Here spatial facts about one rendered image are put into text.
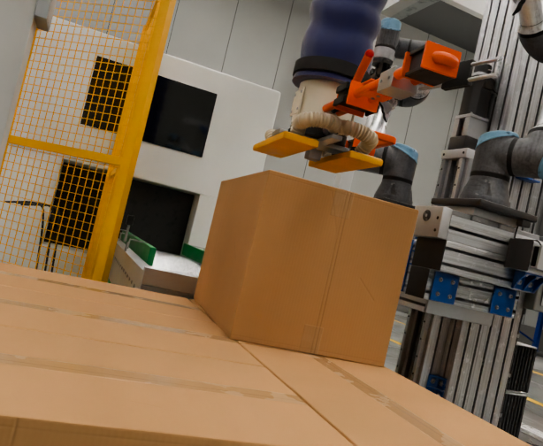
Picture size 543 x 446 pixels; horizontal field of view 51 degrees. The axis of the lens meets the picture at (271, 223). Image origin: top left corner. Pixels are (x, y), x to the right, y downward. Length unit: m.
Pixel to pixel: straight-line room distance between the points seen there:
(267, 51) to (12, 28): 9.41
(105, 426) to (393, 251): 0.93
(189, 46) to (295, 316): 10.17
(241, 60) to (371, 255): 10.30
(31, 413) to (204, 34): 10.95
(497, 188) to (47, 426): 1.45
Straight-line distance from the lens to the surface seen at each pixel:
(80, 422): 0.67
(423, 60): 1.10
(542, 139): 1.81
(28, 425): 0.67
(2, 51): 2.64
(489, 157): 1.83
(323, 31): 1.67
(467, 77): 1.16
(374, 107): 1.43
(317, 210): 1.34
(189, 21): 11.45
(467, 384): 2.09
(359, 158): 1.54
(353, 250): 1.38
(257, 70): 11.64
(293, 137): 1.47
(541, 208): 2.21
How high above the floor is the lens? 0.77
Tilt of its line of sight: 2 degrees up
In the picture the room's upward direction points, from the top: 13 degrees clockwise
